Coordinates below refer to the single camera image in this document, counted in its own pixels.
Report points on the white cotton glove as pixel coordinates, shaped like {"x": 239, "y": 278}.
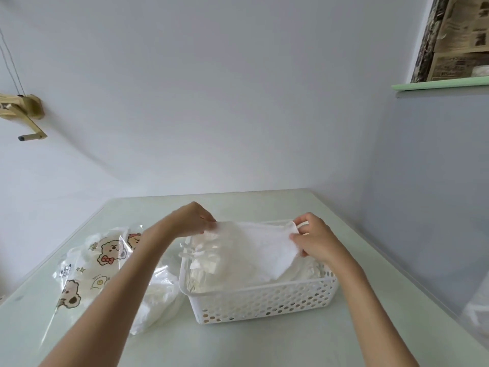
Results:
{"x": 259, "y": 244}

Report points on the person's left forearm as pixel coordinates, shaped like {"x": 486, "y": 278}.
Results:
{"x": 107, "y": 301}

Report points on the person's right hand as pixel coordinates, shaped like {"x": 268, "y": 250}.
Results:
{"x": 321, "y": 240}

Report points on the stack of white gloves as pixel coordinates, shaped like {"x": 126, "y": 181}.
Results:
{"x": 305, "y": 271}

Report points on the person's right forearm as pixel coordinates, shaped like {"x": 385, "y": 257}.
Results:
{"x": 370, "y": 317}

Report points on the person's left hand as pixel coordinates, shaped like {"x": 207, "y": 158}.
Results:
{"x": 193, "y": 219}

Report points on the pale green shelf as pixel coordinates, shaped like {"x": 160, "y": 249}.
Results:
{"x": 439, "y": 84}

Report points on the white perforated plastic basket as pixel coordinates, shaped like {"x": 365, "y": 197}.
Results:
{"x": 267, "y": 301}

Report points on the clear bear-print plastic bag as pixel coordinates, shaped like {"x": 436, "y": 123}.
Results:
{"x": 107, "y": 256}

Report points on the brass wall crank winch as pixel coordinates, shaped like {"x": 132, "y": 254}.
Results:
{"x": 32, "y": 106}

